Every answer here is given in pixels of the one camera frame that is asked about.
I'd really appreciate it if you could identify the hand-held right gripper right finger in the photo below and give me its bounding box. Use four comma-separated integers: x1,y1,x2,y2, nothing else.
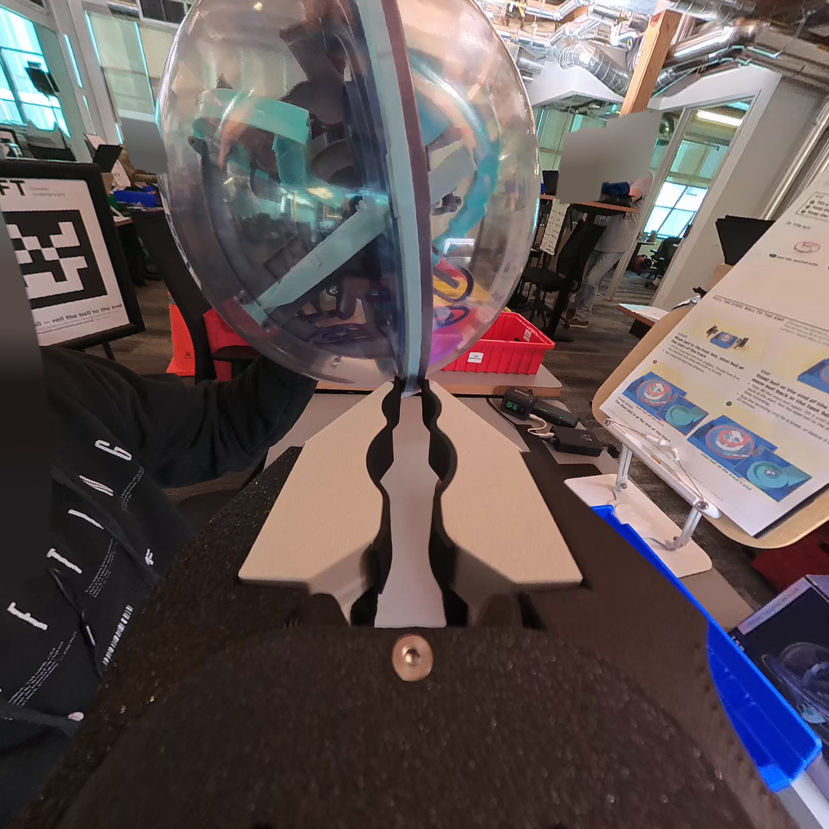
418,383,584,612

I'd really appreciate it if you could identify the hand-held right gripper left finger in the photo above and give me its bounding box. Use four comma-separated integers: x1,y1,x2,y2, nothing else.
240,380,400,612

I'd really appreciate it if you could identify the blue plastic bin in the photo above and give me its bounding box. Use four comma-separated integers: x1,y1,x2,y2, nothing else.
590,503,823,794

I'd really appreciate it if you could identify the clear plastic maze ball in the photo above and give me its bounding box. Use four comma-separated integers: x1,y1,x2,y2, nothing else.
156,0,542,389

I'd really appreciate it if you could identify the person's left forearm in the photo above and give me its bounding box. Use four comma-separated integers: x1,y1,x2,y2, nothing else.
39,344,318,490

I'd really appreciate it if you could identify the black digital timer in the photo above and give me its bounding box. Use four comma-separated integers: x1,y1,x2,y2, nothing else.
502,386,577,428

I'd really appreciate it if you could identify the red plastic bin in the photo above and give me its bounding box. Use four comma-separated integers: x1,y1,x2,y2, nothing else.
441,311,555,377

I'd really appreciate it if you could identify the black backpack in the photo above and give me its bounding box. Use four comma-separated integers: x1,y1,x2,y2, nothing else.
0,389,195,759

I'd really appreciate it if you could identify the wooden instruction board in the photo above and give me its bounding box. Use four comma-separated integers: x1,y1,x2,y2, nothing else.
592,169,829,551

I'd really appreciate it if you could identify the dark blue cardboard box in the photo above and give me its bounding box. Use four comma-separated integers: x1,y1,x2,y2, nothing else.
732,577,829,765

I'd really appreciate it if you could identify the black-framed marker sign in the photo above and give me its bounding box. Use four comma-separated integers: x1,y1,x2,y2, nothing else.
0,158,146,348

